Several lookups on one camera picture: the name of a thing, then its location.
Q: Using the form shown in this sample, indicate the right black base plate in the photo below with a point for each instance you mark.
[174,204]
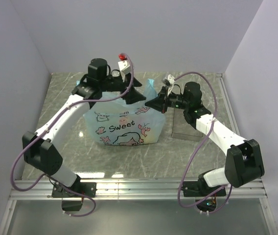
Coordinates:
[197,189]

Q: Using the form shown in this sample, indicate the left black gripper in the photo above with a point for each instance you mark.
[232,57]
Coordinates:
[134,96]

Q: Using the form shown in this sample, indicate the light blue plastic bag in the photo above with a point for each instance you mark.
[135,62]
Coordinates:
[119,124]

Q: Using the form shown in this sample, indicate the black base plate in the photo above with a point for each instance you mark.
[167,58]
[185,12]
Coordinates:
[85,188]
[197,189]

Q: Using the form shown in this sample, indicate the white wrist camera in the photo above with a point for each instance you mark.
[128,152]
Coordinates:
[124,66]
[169,82]

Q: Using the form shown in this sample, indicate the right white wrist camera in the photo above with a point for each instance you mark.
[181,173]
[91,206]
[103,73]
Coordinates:
[169,82]

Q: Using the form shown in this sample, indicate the clear plastic fruit tray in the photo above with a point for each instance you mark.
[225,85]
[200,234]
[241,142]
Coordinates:
[182,130]

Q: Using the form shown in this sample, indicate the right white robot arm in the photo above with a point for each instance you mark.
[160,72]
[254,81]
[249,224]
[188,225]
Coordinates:
[243,157]

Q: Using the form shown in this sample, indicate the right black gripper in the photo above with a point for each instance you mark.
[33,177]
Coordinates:
[158,103]

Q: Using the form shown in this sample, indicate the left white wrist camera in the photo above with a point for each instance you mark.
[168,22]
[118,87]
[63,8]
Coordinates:
[124,66]

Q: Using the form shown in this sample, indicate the aluminium mounting rail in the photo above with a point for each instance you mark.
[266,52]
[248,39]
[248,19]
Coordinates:
[137,206]

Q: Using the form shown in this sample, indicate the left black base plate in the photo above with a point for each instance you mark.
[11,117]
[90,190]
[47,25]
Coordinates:
[85,188]

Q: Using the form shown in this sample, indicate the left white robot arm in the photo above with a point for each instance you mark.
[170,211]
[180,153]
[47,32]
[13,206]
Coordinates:
[40,149]

